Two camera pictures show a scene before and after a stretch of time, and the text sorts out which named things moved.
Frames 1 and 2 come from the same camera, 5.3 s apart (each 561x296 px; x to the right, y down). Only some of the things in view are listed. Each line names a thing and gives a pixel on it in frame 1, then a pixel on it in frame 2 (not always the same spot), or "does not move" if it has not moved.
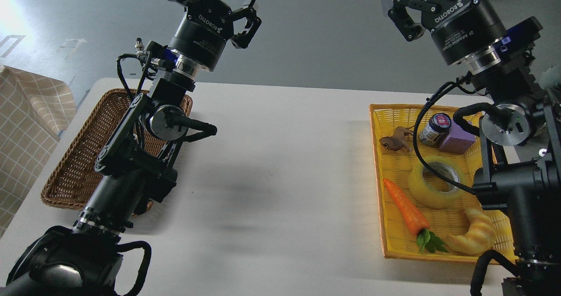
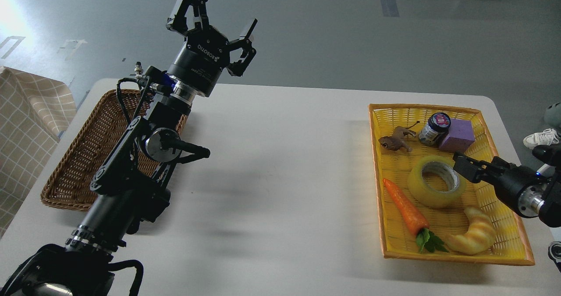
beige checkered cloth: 33,111 does not move
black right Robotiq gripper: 466,19 → 519,186
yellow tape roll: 448,166 does not move
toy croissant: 479,238 does not move
